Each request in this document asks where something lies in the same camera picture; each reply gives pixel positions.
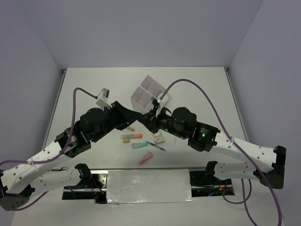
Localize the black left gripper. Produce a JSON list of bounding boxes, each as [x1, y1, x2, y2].
[[91, 100, 142, 142]]

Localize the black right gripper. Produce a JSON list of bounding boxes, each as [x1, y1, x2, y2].
[[137, 104, 187, 139]]

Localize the blue patterned pen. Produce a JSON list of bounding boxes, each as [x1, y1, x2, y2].
[[146, 141, 166, 152]]

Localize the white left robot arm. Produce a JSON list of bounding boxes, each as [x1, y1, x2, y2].
[[0, 101, 142, 211]]

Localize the clear tape roll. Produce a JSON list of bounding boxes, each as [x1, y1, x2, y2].
[[151, 131, 162, 138]]

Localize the orange highlighter with clear cap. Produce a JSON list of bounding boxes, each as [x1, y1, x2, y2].
[[120, 134, 143, 139]]

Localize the small yellow eraser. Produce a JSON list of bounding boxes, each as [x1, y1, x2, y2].
[[123, 138, 130, 143]]

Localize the white six-compartment organizer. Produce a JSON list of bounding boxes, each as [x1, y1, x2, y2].
[[131, 75, 166, 114]]

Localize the green highlighter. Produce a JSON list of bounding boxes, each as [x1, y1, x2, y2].
[[132, 142, 148, 149]]

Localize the pink highlighter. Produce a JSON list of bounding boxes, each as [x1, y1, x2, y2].
[[138, 152, 153, 165]]

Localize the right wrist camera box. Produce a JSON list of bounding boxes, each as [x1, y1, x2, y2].
[[151, 93, 169, 117]]

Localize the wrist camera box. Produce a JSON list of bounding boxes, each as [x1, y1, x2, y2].
[[96, 88, 110, 109], [151, 93, 169, 117]]

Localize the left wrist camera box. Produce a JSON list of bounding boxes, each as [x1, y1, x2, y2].
[[96, 88, 110, 109]]

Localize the metal table rail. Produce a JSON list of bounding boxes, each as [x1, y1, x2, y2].
[[89, 167, 206, 172]]

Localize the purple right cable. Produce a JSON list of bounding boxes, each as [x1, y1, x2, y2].
[[159, 79, 283, 226]]

